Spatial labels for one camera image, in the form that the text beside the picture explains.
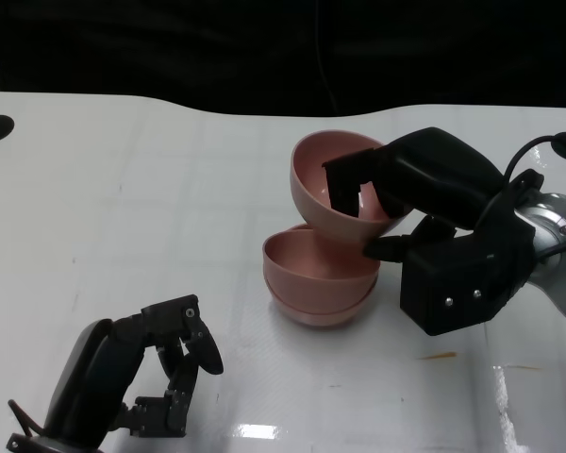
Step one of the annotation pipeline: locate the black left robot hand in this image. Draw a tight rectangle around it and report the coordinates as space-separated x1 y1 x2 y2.
43 294 225 439

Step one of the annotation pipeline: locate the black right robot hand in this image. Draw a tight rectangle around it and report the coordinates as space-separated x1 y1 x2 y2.
321 126 546 337

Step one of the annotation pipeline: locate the pink plastic bowl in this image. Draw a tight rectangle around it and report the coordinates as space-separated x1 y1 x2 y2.
290 130 409 244
262 224 381 313
265 277 378 330

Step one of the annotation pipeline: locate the black backdrop curtain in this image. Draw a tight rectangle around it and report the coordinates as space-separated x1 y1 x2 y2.
0 0 566 118

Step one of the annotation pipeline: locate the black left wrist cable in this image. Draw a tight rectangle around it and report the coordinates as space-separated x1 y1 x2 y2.
7 399 42 434

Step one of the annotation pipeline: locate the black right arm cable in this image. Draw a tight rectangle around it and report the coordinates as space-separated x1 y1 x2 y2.
502 134 566 210

